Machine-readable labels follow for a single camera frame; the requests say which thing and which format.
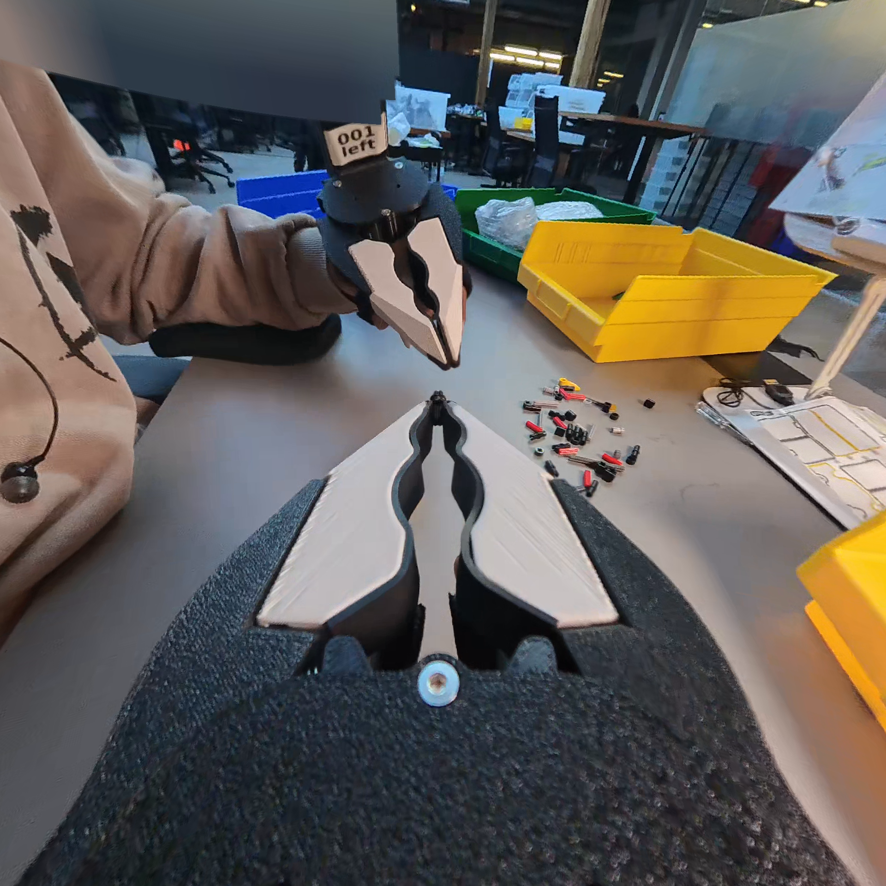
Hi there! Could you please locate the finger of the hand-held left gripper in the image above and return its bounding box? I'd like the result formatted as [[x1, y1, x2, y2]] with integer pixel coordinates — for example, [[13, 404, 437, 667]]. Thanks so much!
[[409, 218, 469, 369], [347, 239, 449, 366]]

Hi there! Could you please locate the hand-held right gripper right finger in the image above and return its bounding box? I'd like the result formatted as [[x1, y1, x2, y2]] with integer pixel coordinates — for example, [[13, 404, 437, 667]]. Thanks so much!
[[443, 401, 623, 649]]

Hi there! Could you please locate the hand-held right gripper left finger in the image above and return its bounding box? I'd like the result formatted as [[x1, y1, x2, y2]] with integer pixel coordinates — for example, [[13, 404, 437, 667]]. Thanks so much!
[[255, 401, 436, 649]]

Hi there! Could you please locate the yellow plastic bin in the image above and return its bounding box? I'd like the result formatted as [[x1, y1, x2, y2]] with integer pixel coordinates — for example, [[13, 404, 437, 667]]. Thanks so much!
[[796, 510, 886, 735], [518, 219, 838, 365]]

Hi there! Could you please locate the person's left forearm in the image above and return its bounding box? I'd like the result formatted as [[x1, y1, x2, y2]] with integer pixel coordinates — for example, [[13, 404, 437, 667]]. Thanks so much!
[[84, 167, 361, 344]]

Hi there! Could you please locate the grey desk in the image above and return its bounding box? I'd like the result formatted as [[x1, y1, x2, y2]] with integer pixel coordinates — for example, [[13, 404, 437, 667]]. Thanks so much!
[[0, 263, 886, 886]]

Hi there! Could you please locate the green plastic bin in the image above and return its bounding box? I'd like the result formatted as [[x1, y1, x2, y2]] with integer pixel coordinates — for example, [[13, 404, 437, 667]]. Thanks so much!
[[453, 186, 657, 285]]

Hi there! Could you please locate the clear plastic bag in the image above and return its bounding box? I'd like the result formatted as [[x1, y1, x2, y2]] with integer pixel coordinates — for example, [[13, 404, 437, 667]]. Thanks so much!
[[475, 197, 603, 250]]

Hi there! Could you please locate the blue plastic bin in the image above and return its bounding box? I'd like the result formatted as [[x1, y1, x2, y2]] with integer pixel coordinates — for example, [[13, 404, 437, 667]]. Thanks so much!
[[236, 169, 458, 222]]

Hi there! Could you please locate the pile of black red pieces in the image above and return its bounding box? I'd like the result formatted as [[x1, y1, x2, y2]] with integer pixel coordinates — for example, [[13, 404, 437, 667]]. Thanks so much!
[[521, 377, 659, 499]]

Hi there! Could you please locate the black office chair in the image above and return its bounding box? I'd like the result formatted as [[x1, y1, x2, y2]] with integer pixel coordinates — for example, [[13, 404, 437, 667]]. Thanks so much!
[[527, 95, 569, 188], [146, 118, 236, 195]]

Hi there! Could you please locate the wooden background table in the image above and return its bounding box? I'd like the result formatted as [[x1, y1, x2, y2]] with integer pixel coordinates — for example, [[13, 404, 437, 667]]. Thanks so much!
[[568, 111, 707, 209]]

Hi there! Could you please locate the printed instruction sheet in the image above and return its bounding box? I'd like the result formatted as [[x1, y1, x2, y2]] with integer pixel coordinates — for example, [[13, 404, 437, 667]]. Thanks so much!
[[697, 385, 886, 530]]

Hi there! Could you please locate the person's torso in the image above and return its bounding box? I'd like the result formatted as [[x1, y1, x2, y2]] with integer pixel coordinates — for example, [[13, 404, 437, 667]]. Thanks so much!
[[0, 59, 181, 638]]

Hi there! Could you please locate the stack of coloured crates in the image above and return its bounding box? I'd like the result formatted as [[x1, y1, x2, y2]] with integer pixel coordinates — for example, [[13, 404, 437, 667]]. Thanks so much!
[[748, 139, 832, 250]]

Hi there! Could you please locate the wooden support post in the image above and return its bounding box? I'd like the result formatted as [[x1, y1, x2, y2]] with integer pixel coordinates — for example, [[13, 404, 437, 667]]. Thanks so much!
[[477, 0, 499, 105], [569, 0, 611, 87]]

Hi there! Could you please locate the black cable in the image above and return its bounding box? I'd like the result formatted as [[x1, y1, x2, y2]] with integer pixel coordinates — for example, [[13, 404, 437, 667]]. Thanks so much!
[[713, 377, 797, 411]]

